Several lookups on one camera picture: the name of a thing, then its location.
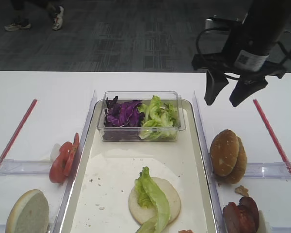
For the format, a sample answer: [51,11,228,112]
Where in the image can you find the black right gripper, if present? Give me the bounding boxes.
[192,53,287,107]

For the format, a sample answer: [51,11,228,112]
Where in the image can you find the green lettuce leaf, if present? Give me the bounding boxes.
[134,166,171,233]

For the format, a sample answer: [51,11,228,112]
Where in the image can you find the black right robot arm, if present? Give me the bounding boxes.
[192,0,291,107]

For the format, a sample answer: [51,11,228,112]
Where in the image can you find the green lettuce pile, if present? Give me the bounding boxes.
[137,95,178,141]

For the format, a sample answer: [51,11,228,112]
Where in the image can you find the rear meat slice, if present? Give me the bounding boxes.
[239,197,259,232]

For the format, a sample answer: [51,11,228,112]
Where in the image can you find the meat slice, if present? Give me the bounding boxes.
[239,197,259,232]
[223,202,256,233]

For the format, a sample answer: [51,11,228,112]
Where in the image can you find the front meat slice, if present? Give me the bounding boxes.
[223,202,256,233]

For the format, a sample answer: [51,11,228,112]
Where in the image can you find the white meat pusher block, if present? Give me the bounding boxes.
[257,210,272,233]

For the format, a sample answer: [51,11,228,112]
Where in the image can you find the meat scrap on tray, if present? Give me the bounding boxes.
[178,230,194,233]

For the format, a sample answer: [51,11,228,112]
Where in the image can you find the rear tomato slice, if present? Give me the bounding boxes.
[64,133,80,177]

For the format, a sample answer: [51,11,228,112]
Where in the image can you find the white tomato pusher block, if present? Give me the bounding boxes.
[50,144,61,163]

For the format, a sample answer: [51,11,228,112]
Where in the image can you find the right red strip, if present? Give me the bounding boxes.
[253,99,291,175]

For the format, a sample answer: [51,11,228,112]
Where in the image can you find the red strip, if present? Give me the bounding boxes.
[0,99,38,166]
[253,99,291,175]

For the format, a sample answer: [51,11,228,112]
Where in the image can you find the sesame bun top rear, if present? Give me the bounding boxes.
[225,137,247,184]

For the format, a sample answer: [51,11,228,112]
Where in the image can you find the clear plastic salad container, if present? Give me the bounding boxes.
[97,91,186,142]

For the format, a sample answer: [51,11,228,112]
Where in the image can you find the small food scrap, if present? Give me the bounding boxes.
[234,185,249,197]

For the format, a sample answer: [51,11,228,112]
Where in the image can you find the purple cabbage leaves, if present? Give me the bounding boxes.
[103,96,145,142]

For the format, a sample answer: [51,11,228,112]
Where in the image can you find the bottom bun slice on tray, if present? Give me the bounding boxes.
[129,177,181,225]

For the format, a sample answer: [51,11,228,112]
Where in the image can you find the silver metal tray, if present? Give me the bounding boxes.
[62,100,216,233]

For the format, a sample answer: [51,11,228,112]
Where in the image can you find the right white sneaker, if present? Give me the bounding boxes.
[50,6,64,31]

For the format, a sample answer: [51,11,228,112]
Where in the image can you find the white sneaker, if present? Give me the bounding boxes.
[50,6,64,31]
[4,18,31,32]

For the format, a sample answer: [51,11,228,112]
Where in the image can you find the left red strip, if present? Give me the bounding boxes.
[0,99,38,166]

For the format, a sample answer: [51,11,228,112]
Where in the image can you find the left white sneaker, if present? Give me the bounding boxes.
[4,18,31,32]

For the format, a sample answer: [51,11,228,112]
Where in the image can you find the left bun half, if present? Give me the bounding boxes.
[5,189,49,233]

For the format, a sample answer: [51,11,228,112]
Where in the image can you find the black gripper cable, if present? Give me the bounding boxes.
[195,26,241,81]

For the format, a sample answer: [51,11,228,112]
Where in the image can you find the right upper clear cross rail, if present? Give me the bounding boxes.
[244,162,291,180]

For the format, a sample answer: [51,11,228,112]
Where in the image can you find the clear cross rail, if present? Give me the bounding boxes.
[0,159,51,176]
[271,227,291,233]
[244,162,291,180]

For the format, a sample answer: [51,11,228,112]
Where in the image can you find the right lower clear cross rail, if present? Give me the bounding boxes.
[271,227,291,233]

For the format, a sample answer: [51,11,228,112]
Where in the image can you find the left upper clear cross rail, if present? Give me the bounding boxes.
[0,159,51,176]

